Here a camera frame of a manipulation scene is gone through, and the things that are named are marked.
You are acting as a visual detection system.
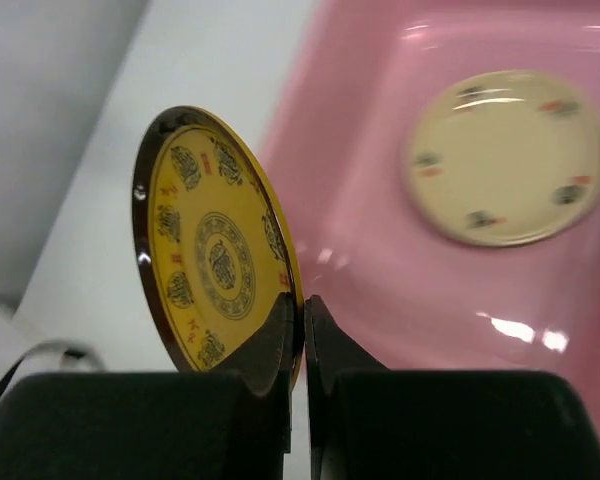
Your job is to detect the pink plastic bin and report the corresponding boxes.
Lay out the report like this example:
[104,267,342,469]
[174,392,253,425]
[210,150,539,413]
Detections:
[266,1,600,408]

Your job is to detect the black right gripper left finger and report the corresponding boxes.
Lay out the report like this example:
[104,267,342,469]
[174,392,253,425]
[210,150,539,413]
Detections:
[0,294,294,479]

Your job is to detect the cream plate small motifs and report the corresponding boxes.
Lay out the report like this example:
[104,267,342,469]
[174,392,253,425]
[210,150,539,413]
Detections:
[403,70,600,247]

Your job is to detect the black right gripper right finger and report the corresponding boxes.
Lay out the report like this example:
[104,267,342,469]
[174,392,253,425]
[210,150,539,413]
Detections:
[304,296,600,479]

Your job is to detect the yellow patterned plate front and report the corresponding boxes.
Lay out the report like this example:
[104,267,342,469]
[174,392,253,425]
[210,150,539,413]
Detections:
[131,106,304,396]

